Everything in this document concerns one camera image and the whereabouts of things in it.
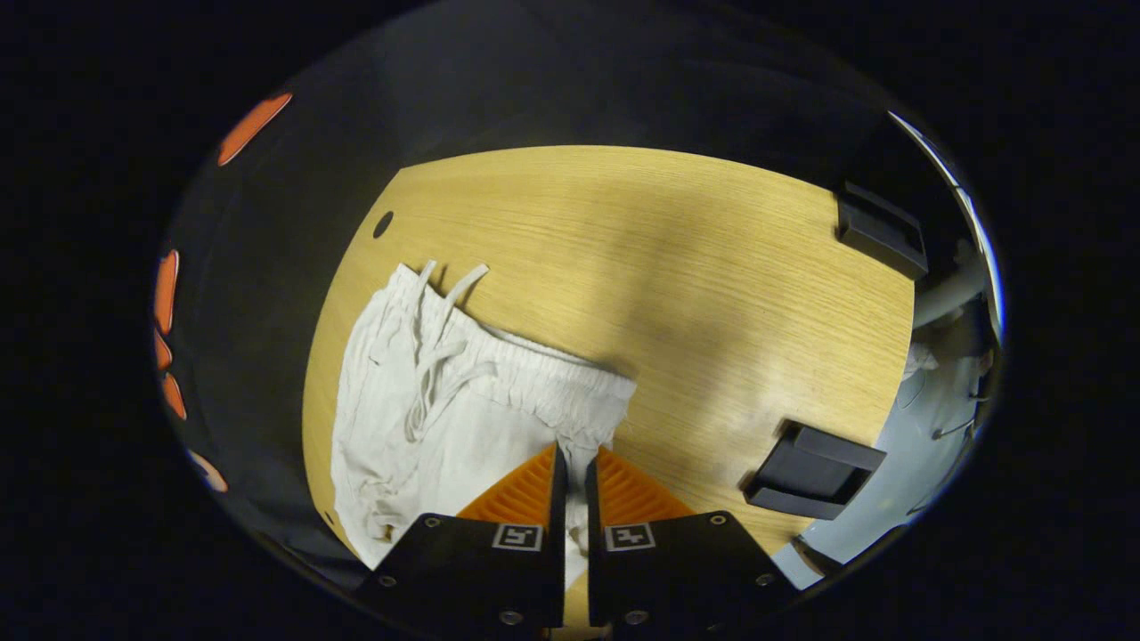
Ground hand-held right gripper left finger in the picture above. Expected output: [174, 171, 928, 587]
[356, 442, 568, 637]

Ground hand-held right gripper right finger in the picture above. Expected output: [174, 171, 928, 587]
[585, 445, 802, 633]

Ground white jeans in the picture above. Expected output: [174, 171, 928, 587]
[330, 260, 638, 588]

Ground black table-edge holder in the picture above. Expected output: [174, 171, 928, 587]
[739, 418, 888, 522]
[835, 182, 930, 282]

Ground white tube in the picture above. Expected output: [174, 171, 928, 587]
[912, 263, 988, 330]

